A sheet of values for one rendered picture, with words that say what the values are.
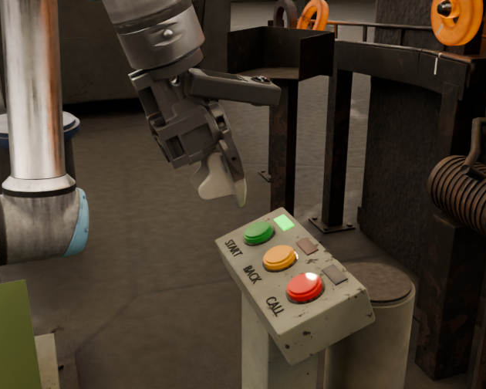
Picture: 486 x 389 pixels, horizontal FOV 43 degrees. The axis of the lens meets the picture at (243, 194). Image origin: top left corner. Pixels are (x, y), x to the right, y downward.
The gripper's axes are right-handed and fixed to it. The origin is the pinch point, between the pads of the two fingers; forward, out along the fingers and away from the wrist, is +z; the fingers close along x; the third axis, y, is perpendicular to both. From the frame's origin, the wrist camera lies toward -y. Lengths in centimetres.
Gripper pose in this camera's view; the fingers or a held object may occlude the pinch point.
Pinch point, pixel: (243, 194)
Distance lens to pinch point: 79.2
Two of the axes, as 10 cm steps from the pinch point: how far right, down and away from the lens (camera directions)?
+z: 3.2, 8.3, 4.5
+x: 3.3, 3.5, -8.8
